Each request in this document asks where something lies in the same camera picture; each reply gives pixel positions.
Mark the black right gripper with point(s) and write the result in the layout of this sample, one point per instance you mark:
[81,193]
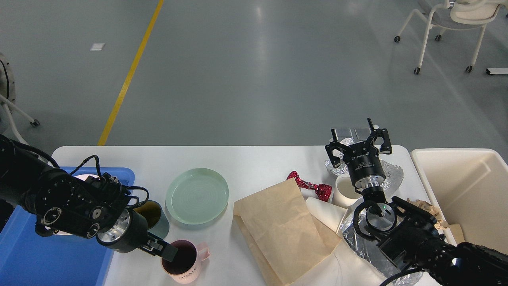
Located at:
[363,161]

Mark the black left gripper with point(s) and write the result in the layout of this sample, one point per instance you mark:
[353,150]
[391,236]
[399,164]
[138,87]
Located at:
[130,231]

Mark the teal mug yellow inside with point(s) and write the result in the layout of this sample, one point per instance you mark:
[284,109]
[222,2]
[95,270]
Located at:
[156,219]

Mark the pink mug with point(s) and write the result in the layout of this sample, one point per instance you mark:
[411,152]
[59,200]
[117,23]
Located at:
[187,264]

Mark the green plate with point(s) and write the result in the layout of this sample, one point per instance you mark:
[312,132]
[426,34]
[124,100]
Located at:
[197,196]

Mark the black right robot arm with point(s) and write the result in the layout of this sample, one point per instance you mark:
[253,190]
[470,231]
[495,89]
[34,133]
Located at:
[405,234]

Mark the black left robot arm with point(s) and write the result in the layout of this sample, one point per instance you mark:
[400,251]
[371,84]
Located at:
[98,207]

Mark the grey floor plate right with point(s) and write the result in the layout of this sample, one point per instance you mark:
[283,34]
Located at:
[361,134]

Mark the grey floor plate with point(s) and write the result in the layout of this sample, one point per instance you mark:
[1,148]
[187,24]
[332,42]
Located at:
[361,134]
[339,134]

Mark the grey floor plate left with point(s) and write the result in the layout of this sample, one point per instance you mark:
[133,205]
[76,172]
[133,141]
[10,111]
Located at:
[339,134]

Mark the crumpled aluminium foil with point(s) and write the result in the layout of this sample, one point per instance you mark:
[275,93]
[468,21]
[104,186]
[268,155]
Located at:
[394,175]

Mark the white paper cup upright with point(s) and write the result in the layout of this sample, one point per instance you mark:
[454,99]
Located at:
[345,194]

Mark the red foil candy wrapper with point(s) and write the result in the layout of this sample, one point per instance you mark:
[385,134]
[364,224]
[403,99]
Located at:
[322,191]

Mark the white paper cup lying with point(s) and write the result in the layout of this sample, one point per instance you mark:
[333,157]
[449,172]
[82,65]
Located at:
[327,213]

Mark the aluminium foil tray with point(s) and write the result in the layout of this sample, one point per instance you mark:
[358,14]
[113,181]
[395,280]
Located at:
[369,252]

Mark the pink plate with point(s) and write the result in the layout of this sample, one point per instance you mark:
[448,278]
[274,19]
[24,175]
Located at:
[82,177]

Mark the crumpled brown paper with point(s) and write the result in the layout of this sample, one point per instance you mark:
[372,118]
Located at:
[441,224]

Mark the brown paper bag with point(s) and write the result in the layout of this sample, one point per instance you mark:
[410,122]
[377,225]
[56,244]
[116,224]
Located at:
[285,239]

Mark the cream plastic bin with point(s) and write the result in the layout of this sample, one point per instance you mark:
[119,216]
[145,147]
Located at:
[469,186]

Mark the blue plastic tray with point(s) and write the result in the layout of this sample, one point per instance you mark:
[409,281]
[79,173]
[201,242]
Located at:
[30,259]

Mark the white bar on floor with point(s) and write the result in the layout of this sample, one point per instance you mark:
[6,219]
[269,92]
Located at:
[496,71]

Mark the white rolling chair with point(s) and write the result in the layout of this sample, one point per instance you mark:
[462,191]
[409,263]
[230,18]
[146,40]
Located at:
[457,15]

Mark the white floor tag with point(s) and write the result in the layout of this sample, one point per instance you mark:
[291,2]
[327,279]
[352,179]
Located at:
[97,47]

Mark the white chair left edge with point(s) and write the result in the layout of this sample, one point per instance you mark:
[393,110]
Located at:
[8,99]

